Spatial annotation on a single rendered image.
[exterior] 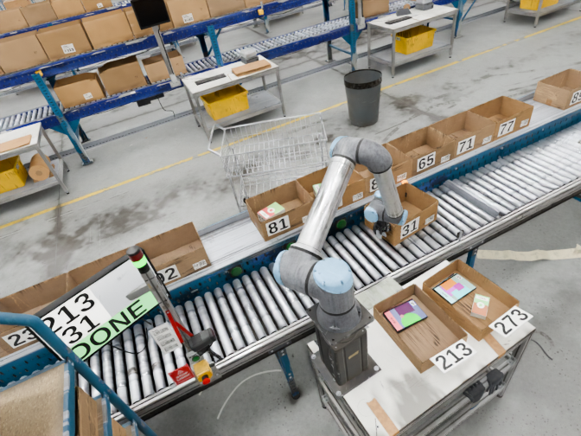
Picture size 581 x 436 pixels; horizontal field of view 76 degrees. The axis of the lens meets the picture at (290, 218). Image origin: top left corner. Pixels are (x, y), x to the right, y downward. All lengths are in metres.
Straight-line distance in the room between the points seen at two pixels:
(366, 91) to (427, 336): 3.73
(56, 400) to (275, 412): 1.87
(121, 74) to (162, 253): 3.99
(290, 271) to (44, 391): 0.88
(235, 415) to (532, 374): 1.96
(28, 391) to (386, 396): 1.41
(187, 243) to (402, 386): 1.59
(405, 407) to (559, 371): 1.42
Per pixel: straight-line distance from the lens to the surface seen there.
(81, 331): 1.76
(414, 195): 2.78
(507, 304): 2.32
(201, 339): 1.85
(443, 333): 2.15
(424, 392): 1.99
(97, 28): 6.37
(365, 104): 5.31
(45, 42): 6.43
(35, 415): 1.14
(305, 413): 2.76
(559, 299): 3.49
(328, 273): 1.45
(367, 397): 1.96
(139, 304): 1.80
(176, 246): 2.64
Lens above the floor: 2.55
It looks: 40 degrees down
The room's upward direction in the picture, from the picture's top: 11 degrees counter-clockwise
